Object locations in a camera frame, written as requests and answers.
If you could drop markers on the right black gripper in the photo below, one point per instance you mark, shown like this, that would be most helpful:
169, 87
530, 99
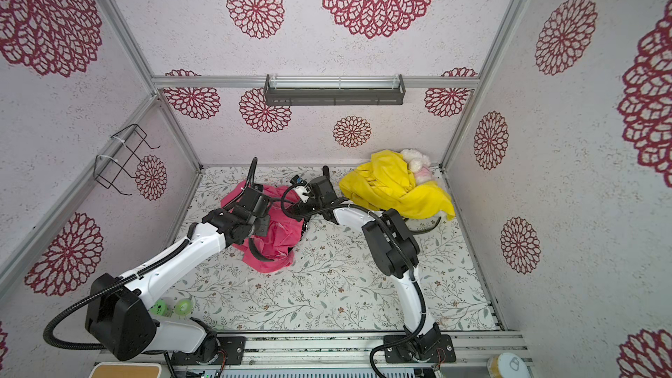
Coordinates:
320, 189

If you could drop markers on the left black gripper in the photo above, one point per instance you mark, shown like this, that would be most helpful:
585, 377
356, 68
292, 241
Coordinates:
265, 225

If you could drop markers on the pink trousers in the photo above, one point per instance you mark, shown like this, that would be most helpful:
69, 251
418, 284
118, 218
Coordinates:
276, 248

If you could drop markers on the black leather belt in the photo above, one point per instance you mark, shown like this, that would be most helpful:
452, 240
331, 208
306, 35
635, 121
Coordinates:
252, 178

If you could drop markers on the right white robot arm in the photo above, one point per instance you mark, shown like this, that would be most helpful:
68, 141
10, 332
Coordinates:
393, 248

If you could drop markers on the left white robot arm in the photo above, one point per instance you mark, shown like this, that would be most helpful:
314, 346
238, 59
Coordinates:
122, 321

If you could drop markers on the yellow garment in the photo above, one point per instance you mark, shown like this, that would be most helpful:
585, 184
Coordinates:
386, 182

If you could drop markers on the white pink plush toy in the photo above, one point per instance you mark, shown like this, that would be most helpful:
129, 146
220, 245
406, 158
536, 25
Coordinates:
419, 164

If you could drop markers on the black wall shelf rail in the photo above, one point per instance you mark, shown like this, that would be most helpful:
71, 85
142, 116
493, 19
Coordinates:
333, 91

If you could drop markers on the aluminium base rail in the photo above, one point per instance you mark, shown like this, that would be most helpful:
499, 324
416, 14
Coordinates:
465, 353

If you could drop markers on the black wire wall rack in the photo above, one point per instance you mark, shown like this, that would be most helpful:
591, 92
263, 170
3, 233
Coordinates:
109, 167

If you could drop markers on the wooden board white frame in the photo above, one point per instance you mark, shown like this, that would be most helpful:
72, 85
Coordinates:
127, 370

